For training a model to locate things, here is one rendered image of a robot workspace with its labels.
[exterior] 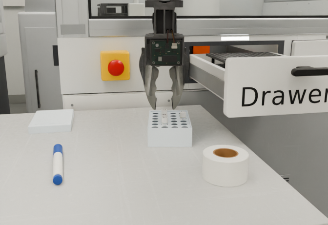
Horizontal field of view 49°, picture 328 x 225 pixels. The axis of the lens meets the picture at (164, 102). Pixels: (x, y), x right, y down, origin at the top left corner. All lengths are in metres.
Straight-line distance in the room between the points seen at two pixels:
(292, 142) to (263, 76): 0.52
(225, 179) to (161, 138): 0.19
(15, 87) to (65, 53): 3.39
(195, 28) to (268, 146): 0.42
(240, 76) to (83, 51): 0.44
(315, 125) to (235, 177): 0.68
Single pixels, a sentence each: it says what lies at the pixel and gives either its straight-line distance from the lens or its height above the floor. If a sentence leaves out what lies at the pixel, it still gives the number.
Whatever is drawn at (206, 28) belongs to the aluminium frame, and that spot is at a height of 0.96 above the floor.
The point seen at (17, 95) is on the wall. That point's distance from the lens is 4.33.
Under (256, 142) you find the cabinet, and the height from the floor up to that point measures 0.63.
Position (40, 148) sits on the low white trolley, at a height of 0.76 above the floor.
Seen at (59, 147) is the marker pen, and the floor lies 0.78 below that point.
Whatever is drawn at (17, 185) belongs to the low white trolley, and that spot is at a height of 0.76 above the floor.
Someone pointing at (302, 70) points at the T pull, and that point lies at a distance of 0.68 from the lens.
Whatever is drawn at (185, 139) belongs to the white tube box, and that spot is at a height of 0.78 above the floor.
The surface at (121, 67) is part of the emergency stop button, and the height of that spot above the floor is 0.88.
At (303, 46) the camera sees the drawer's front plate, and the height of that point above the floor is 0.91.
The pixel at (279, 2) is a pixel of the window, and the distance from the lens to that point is 1.09.
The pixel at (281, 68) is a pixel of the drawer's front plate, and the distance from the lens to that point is 0.70.
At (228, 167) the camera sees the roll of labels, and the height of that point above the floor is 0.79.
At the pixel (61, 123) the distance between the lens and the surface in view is 0.81.
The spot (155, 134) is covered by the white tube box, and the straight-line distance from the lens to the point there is 0.68.
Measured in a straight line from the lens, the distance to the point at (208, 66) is 0.83.
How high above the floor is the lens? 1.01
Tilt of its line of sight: 14 degrees down
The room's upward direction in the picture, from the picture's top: straight up
